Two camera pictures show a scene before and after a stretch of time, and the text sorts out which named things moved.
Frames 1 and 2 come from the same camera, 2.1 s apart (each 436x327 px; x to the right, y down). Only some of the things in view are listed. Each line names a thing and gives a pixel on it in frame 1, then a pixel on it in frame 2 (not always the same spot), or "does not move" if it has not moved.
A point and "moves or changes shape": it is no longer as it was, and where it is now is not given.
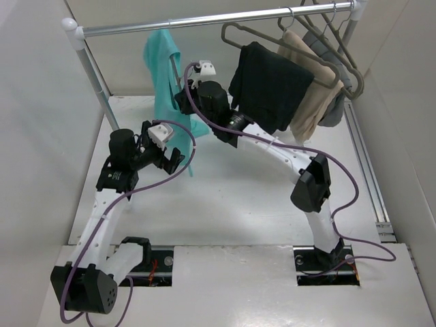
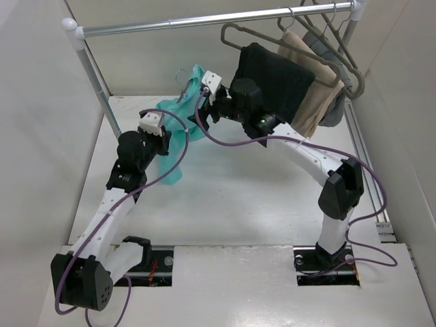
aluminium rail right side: x=385 y=227 does not move
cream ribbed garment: x=318 y=99 does not move
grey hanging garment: x=320 y=43 does not move
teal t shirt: x=163 y=66 moves or changes shape
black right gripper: x=182 y=99 to x=207 y=108
